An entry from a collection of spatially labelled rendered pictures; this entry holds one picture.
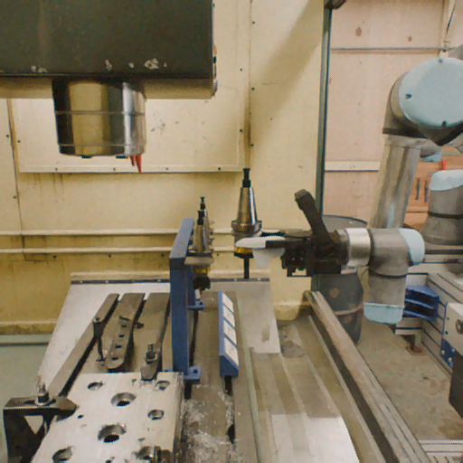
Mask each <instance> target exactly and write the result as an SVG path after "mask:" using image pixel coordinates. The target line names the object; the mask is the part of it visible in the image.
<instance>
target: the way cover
mask: <svg viewBox="0 0 463 463"><path fill-rule="evenodd" d="M249 351H250V363H251V369H252V376H253V381H254V389H255V394H256V402H257V407H258V414H259V420H260V426H261V427H262V429H261V432H262V439H263V445H264V452H265V458H266V463H347V461H348V463H358V459H357V458H356V455H355V452H353V451H354V447H353V446H352V445H353V444H352V441H351V439H349V437H346V435H348V433H347V430H346V428H345V430H344V429H342V428H344V427H345V423H344V420H343V417H342V415H341V414H340V412H339V410H338V408H336V406H335V404H332V403H334V402H333V400H332V399H331V396H330V398H329V399H328V396H329V395H330V394H329V392H328V390H327V389H326V387H325V384H324V383H323V382H322V381H321V379H320V377H319V375H318V373H317V370H316V368H315V366H314V365H313V364H312V362H310V360H309V357H291V359H283V357H282V354H281V352H277V353H255V351H254V347H249ZM263 389H264V390H263ZM264 391H265V392H266V394H267V396H266V394H265V392H264ZM275 394H277V395H275ZM265 396H266V398H265ZM321 396H322V398H321ZM267 398H268V399H267ZM291 398H292V399H291ZM321 399H322V401H321ZM315 400H316V401H315ZM319 400H320V402H319ZM323 400H324V401H323ZM301 401H302V402H301ZM330 402H331V404H330ZM327 403H328V404H327ZM303 404H304V405H303ZM321 404H322V405H321ZM329 405H330V408H329ZM303 407H304V408H303ZM282 409H283V410H282ZM331 410H333V411H331ZM334 410H338V411H335V412H334ZM268 411H269V413H268ZM322 412H324V413H322ZM305 413H307V414H305ZM309 413H310V414H309ZM331 413H332V414H331ZM338 413H339V416H338ZM271 415H273V416H271ZM270 416H271V417H270ZM294 416H295V418H294ZM268 418H269V419H268ZM332 418H333V419H332ZM307 421H309V422H307ZM335 421H336V422H335ZM274 422H275V424H274ZM331 424H332V425H331ZM342 424H343V425H342ZM295 425H296V426H295ZM271 426H273V428H274V430H275V431H274V430H272V429H271ZM332 426H333V427H332ZM337 426H338V427H337ZM339 426H340V428H339ZM263 428H264V429H263ZM309 428H310V429H309ZM282 430H284V431H282ZM310 431H312V433H310ZM273 432H274V435H273ZM276 432H277V433H276ZM313 432H314V433H313ZM321 432H322V433H321ZM275 433H276V434H277V435H276V434H275ZM341 433H343V434H341ZM310 434H312V437H313V438H312V437H310ZM274 437H276V438H274ZM264 438H265V439H264ZM272 438H273V439H272ZM340 438H341V442H340ZM274 440H275V441H274ZM282 440H283V441H282ZM345 440H346V441H347V442H346V441H345ZM274 442H275V443H274ZM281 442H282V443H281ZM343 442H344V443H343ZM346 443H347V444H346ZM268 444H269V445H268ZM306 444H307V445H306ZM349 444H351V446H349ZM275 445H276V446H275ZM277 445H278V446H277ZM275 447H276V448H275ZM347 448H348V449H347ZM314 449H315V450H314ZM330 449H331V450H330ZM333 449H334V450H333ZM349 449H351V450H349ZM277 450H279V453H277V454H276V451H277ZM294 450H295V451H294ZM323 450H324V451H323ZM352 450H353V451H352ZM331 451H332V452H333V453H331ZM340 452H341V453H340ZM282 453H283V454H282ZM339 455H340V456H339ZM342 459H343V460H342ZM351 459H352V460H351Z"/></svg>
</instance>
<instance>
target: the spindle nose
mask: <svg viewBox="0 0 463 463"><path fill-rule="evenodd" d="M51 92H52V112H53V113H54V115H53V124H54V133H56V144H57V145H58V152H59V154H60V155H61V156H137V155H144V154H145V153H146V144H147V129H146V88H145V87H143V86H139V85H134V84H125V82H112V81H61V82H54V83H51Z"/></svg>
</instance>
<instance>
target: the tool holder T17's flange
mask: <svg viewBox="0 0 463 463"><path fill-rule="evenodd" d="M231 229H232V230H231V236H234V237H239V238H254V237H260V236H262V230H261V229H262V220H258V222H256V223H249V224H244V223H237V222H236V221H235V220H231Z"/></svg>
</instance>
